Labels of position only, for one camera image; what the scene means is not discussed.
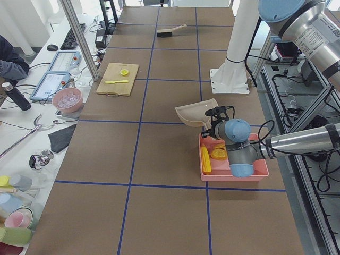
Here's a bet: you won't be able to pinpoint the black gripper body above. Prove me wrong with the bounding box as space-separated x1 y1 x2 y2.
201 121 220 140

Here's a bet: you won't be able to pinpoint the brown toy potato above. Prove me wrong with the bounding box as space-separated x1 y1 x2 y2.
210 149 228 160

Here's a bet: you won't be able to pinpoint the beige plastic dustpan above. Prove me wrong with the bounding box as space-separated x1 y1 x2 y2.
175 98 218 131

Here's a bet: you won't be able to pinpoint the yellow toy corn cob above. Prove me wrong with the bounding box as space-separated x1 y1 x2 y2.
200 146 212 175

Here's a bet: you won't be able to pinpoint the beige brush black bristles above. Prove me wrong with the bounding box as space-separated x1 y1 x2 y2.
156 24 187 38

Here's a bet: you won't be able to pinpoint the pink plastic bin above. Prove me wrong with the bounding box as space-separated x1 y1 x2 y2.
198 135 269 182

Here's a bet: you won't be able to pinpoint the yellow plastic toy knife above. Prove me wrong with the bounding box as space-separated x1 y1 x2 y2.
104 80 129 84

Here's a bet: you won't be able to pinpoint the yellow toy lemon slice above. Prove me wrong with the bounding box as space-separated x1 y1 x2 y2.
120 69 130 76

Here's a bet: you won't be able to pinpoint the bamboo cutting board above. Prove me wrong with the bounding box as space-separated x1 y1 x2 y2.
96 63 139 96

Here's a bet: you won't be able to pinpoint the pink bowl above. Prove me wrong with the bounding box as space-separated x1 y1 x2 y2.
52 88 83 113

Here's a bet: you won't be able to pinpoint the dark grey cloth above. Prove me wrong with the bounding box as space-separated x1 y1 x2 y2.
48 124 77 153

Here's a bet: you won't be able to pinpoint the blue teach pendant far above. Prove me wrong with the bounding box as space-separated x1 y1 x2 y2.
48 50 81 72

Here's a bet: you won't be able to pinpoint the blue teach pendant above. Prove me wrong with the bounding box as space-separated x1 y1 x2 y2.
48 50 81 72
30 72 70 101

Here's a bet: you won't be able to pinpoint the blue teach pendant near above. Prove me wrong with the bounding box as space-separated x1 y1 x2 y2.
30 72 70 101

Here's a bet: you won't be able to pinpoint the black keyboard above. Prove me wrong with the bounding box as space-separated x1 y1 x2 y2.
60 29 78 50

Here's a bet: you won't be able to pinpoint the black computer mouse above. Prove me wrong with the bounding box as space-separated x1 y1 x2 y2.
46 44 58 51

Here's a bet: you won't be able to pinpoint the black water bottle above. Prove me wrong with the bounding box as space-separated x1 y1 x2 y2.
2 82 31 111

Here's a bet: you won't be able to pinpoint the pink cup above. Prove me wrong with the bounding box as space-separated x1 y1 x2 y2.
4 207 34 228

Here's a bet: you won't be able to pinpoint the person dark sleeve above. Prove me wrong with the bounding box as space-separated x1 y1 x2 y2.
1 36 30 81

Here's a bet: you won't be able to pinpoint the green cup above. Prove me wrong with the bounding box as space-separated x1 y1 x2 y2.
1 227 33 247

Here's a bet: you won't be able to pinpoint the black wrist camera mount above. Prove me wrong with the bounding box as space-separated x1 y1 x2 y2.
205 106 230 123

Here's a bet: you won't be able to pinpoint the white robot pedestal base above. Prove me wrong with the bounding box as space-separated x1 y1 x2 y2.
210 0 260 94

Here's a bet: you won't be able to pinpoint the aluminium frame post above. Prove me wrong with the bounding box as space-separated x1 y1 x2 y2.
60 0 99 81

